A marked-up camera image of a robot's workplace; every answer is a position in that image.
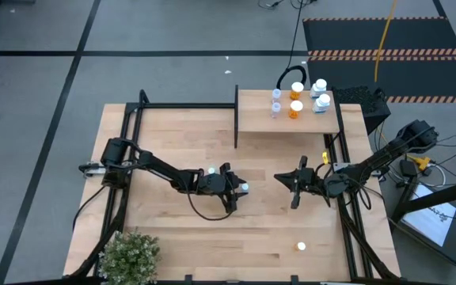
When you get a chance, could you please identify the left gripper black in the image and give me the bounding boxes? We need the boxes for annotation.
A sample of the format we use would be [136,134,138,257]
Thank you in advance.
[196,161,250,215]

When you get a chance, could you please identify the black perforated box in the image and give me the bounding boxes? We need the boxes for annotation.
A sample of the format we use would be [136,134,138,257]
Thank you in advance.
[332,85,392,135]

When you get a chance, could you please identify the black mat hazard stripes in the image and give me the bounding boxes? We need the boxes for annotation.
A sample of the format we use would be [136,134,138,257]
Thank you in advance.
[302,16,456,105]

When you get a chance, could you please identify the green potted plant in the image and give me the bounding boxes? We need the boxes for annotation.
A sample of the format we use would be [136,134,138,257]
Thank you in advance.
[98,230,162,285]

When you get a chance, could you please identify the white bottle blue label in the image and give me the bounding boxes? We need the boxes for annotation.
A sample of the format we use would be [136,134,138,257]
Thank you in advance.
[310,78,329,100]
[312,93,332,115]

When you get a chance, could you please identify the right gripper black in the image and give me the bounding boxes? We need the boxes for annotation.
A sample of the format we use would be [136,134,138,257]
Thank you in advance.
[274,155,328,210]

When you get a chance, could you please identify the thin yellow cable with plug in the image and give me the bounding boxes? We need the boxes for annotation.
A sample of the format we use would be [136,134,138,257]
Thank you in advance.
[408,154,432,171]

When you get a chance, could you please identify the thick yellow cable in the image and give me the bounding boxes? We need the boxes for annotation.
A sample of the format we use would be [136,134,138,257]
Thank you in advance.
[373,0,398,83]

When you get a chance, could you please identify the white printed sheet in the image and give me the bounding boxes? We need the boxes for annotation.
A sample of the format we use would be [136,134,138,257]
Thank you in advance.
[401,185,456,247]

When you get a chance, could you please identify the wooden shelf black legs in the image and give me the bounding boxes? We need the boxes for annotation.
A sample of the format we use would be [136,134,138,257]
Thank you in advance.
[234,84,347,150]

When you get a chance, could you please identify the black coiled floor cable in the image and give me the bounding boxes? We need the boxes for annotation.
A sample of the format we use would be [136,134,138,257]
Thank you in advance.
[275,0,308,91]

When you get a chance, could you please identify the black metal stand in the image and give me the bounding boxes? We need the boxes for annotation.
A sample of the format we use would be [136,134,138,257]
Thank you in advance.
[386,176,456,278]

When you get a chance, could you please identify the large orange bottle white cap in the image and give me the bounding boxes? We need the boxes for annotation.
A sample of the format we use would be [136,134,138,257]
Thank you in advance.
[287,100,304,120]
[289,82,306,101]

